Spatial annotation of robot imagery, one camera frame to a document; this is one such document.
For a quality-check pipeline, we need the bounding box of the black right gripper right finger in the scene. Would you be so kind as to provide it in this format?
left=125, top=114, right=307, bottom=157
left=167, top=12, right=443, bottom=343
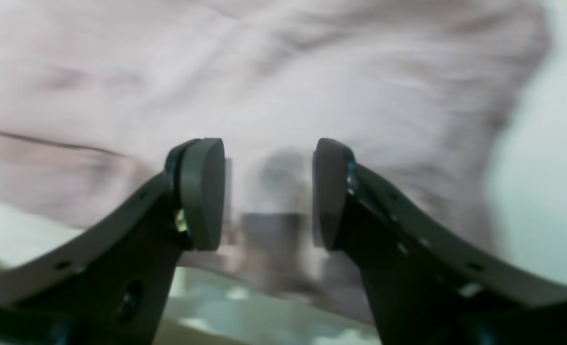
left=313, top=139, right=567, bottom=345

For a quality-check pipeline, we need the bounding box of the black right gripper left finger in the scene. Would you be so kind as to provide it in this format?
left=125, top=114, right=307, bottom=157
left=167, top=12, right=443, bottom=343
left=0, top=138, right=226, bottom=345

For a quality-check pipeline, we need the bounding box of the pink T-shirt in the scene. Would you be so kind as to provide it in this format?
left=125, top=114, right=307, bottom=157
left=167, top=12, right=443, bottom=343
left=0, top=0, right=550, bottom=322

